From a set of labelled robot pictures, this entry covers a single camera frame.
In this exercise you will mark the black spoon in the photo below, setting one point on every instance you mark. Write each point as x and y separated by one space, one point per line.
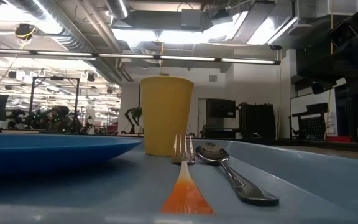
211 154

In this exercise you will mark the yellow plastic cup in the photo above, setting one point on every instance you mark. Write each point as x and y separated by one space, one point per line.
166 118

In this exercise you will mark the blue round plate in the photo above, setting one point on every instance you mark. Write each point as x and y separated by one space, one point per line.
42 152

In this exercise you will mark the black robot arm with green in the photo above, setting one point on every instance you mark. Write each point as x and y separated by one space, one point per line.
134 116

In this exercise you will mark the blue plastic tray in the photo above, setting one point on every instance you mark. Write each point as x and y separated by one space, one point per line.
104 193

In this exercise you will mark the white board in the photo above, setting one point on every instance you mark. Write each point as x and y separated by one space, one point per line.
300 105

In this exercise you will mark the black mesh cart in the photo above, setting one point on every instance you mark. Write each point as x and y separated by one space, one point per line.
312 126

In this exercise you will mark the black cabinet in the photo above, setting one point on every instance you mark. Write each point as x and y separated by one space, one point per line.
256 121

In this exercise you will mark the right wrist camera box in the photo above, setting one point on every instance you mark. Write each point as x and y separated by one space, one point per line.
343 34

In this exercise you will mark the black wall screen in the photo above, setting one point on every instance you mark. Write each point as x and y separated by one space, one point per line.
221 108

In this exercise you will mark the black gantry frame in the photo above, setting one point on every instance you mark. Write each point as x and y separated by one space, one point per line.
54 78

